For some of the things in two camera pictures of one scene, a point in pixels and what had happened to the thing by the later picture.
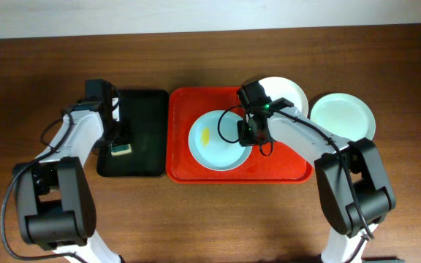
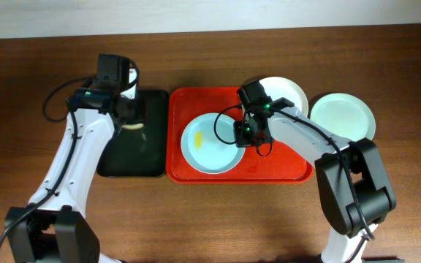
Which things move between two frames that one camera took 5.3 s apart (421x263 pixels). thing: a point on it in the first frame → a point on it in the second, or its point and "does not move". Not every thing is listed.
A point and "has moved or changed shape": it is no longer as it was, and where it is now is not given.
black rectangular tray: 147,113 does not move
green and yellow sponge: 123,149 → 132,126
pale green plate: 344,115 does not move
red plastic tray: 185,105 does not move
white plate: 278,88 does not move
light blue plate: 213,141 has moved or changed shape
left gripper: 119,135 → 126,110
